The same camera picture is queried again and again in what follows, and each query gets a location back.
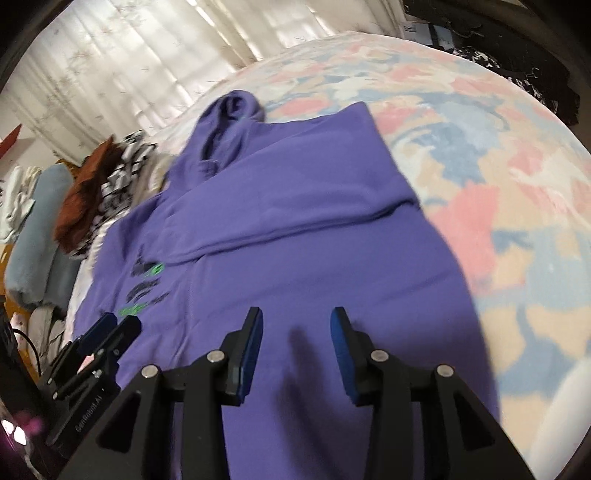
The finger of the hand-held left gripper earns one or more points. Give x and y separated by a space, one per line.
121 333
99 326

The blue grey pillow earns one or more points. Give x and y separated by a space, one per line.
41 240

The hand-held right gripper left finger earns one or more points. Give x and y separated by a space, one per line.
251 350

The red board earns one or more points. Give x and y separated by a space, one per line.
10 141

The purple hoodie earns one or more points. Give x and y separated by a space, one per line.
295 230

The rust brown garment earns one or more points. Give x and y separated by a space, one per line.
83 198

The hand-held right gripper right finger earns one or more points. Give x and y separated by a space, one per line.
340 355

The white crumpled cloth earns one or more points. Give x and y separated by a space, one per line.
18 198

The black stand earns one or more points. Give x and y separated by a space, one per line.
11 369

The pastel printed blanket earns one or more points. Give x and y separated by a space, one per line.
485 152

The white sheer curtain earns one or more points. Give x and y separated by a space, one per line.
115 69

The white cardboard box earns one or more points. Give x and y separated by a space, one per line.
422 34

